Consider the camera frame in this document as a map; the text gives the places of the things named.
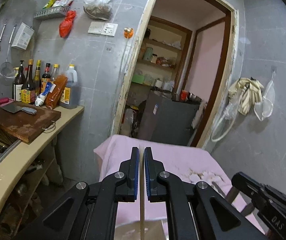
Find clear bag of dried goods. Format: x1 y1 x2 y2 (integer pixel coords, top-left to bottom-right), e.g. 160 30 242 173
83 0 113 21

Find large dark vinegar jug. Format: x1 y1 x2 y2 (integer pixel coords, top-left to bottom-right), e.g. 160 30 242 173
59 64 79 109

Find white ribbed box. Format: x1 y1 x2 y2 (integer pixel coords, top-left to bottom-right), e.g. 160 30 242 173
11 22 34 50

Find pale chopstick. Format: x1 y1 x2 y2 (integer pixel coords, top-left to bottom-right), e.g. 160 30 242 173
139 146 145 240

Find wooden pantry shelf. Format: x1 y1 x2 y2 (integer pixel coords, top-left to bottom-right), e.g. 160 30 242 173
131 16 192 93

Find red plastic bag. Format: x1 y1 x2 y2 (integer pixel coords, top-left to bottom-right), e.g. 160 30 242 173
59 10 76 38

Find red cup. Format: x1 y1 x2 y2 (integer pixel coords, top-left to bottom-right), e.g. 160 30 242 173
179 90 189 102

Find cleaver knife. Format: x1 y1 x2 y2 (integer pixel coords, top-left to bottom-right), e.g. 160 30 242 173
1 102 37 115

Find wire skimmer strainer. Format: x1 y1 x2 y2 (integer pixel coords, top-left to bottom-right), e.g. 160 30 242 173
0 25 17 86

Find dark soy sauce bottle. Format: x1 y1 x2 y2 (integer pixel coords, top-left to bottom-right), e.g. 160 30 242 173
21 59 35 104

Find pink floral table cloth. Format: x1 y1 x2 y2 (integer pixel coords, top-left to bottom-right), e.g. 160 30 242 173
93 134 266 235

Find grey wall shelf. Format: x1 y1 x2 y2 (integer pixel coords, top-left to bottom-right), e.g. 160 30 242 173
34 5 70 21

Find orange spice bag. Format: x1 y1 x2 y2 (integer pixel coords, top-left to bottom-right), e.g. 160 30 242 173
45 74 68 110

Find orange wall hook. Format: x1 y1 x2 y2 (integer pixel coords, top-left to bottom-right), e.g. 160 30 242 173
123 27 134 39

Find beige kitchen counter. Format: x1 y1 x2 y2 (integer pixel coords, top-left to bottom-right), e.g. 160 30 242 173
0 104 85 230

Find white wall switch socket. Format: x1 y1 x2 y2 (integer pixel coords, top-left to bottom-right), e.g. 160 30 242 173
88 21 118 37

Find dark grey cabinet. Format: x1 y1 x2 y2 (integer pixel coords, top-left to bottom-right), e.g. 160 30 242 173
137 91 200 146

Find wooden cutting board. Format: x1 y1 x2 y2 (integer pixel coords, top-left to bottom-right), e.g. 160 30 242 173
0 102 61 144

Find white plastic utensil caddy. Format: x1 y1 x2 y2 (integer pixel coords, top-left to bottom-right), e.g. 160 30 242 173
114 219 168 240

